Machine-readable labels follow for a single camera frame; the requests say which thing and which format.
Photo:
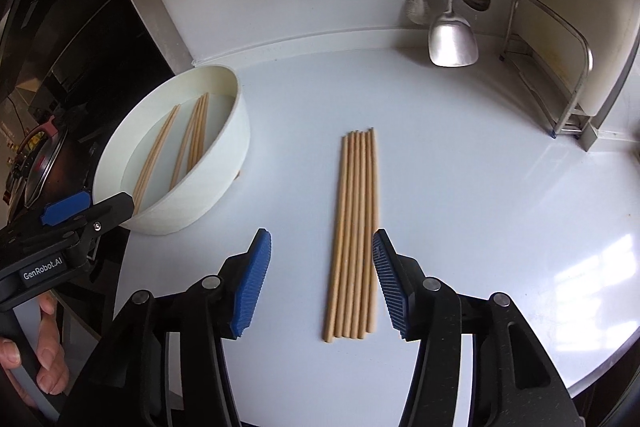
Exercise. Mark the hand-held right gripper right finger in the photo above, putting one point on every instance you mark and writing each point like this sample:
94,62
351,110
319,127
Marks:
392,292

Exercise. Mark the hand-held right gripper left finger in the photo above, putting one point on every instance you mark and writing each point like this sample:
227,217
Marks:
252,287

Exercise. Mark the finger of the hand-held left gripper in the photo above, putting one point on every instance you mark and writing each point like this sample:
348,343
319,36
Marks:
110,209
65,209

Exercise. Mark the bundle of wooden chopsticks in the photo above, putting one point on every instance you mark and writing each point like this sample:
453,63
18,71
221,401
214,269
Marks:
350,232

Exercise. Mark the cream round basin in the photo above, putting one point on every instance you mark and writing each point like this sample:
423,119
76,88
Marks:
220,167

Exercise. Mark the person's left hand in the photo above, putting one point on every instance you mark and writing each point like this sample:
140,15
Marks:
55,357

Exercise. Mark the black gas stove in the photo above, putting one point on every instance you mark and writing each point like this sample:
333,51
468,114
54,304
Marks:
106,254

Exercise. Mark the black pot with lid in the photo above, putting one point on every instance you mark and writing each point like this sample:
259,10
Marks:
37,167

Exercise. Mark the black range hood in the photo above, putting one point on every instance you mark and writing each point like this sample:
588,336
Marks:
60,7

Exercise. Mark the cream cutting board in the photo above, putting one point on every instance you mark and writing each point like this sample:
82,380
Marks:
600,32

